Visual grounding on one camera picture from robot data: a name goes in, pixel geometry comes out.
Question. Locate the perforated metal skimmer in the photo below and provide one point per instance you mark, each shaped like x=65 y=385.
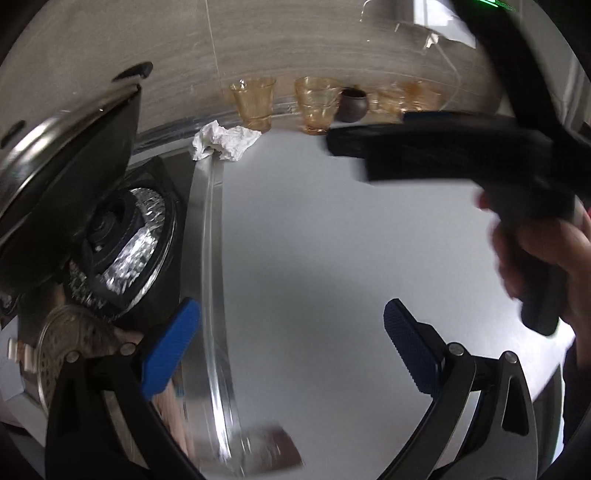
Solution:
x=74 y=332

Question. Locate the gas burner with foil liner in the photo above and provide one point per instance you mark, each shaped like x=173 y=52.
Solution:
x=138 y=244

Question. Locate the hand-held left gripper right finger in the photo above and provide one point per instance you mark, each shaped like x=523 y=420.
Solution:
x=411 y=346

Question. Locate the white tissue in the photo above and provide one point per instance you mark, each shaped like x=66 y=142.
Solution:
x=226 y=141

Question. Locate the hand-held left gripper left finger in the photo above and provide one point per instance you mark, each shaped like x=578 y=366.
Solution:
x=171 y=350

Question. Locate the amber glass cup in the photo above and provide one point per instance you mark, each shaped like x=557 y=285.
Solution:
x=422 y=94
x=253 y=104
x=388 y=99
x=318 y=106

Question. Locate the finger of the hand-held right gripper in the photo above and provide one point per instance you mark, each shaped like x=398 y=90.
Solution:
x=429 y=117
x=438 y=152

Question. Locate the person's right hand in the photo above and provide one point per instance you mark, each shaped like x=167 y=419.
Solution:
x=577 y=277

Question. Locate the small brown clay cup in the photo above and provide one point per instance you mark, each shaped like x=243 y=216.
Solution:
x=353 y=105

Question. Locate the black wok with steel lid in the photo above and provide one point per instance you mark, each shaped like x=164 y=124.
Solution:
x=69 y=207

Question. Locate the stainless steel stove top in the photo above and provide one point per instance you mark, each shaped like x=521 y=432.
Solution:
x=203 y=258

